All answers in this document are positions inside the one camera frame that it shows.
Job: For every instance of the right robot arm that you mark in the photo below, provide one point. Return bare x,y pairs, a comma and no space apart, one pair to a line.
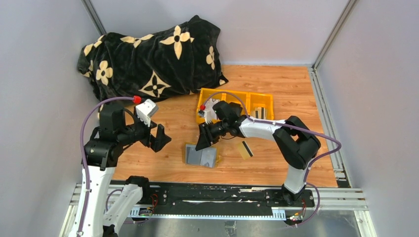
298,147

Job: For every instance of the gold card black stripe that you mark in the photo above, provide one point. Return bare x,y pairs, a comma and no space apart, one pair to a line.
244,150

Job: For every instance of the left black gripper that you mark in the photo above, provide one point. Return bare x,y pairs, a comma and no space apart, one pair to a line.
156,142

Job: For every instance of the yellow three-compartment bin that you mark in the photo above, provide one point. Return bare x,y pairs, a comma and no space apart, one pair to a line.
250,99

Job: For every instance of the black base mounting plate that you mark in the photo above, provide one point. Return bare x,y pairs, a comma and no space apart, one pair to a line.
218,200

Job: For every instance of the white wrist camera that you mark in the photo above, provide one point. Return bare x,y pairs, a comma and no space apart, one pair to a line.
200,115
146,110

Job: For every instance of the white cards in bin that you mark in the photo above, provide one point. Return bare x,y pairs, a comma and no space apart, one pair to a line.
210,114

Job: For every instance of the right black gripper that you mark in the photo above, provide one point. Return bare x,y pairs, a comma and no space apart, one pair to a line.
206,138

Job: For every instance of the black floral blanket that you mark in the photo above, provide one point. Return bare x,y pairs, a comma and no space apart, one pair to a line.
178,61

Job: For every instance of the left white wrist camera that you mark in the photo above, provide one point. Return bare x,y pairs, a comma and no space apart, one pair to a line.
146,110

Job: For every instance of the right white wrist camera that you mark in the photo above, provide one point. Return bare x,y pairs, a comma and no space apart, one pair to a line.
200,115

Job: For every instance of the gold cards in bin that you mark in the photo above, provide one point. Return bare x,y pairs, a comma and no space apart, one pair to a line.
259,113

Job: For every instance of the aluminium frame rail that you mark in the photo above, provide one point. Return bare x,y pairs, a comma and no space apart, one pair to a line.
336,200

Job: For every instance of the yellow leather card holder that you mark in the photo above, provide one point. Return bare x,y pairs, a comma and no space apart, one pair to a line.
207,157

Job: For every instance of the black card holder in bin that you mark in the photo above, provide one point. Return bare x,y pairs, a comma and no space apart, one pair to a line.
236,108

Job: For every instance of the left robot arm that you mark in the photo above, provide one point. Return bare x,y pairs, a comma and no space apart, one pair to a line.
118,129

